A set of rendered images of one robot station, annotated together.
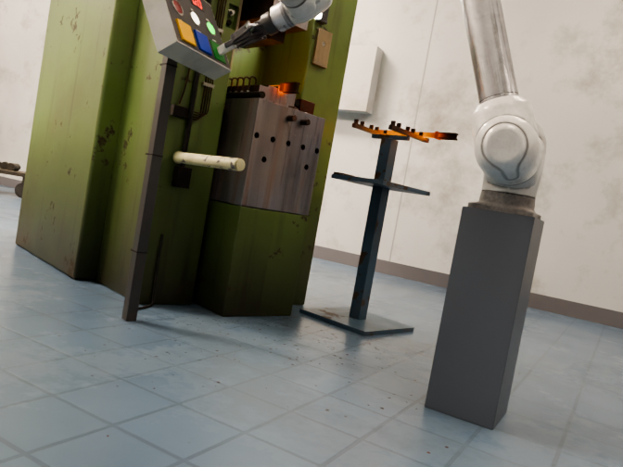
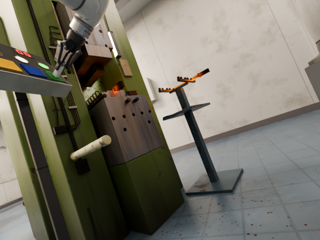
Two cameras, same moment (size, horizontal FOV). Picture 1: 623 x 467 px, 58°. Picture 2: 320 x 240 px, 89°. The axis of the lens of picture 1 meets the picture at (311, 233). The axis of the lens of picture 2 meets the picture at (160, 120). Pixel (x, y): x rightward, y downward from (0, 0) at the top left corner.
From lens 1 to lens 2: 127 cm
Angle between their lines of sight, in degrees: 9
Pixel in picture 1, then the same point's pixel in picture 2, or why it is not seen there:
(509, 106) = not seen: outside the picture
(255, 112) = (105, 106)
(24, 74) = not seen: hidden behind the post
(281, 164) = (135, 127)
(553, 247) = (244, 105)
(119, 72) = not seen: hidden behind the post
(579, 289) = (262, 114)
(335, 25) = (125, 56)
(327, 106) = (142, 92)
